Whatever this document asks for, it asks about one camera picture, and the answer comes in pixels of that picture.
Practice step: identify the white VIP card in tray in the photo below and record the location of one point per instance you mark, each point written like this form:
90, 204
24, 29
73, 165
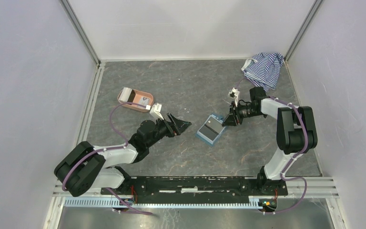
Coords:
145, 101

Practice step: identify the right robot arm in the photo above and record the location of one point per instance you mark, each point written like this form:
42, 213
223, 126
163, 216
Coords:
295, 128

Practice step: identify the blue striped cloth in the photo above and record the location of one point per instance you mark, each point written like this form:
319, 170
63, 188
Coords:
263, 69

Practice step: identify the stack of credit cards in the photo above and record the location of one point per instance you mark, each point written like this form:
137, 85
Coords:
126, 95

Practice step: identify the pink oval tray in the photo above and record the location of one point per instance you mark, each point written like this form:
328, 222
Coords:
136, 99

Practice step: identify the teal card holder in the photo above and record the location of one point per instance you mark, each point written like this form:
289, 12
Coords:
200, 136

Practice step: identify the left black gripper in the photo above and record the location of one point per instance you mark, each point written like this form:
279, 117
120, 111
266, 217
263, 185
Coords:
176, 127

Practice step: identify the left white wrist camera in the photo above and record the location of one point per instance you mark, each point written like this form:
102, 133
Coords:
155, 111

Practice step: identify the aluminium frame rail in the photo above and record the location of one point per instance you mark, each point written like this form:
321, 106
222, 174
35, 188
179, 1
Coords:
300, 191

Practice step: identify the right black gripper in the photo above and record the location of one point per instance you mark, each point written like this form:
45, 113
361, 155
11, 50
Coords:
233, 118

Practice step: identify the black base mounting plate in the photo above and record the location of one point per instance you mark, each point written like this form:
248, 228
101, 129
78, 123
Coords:
199, 190

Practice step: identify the black credit card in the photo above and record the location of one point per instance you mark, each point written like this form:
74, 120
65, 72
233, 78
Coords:
215, 124
208, 133

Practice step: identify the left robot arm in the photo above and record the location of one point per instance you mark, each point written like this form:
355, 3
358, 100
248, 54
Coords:
88, 166

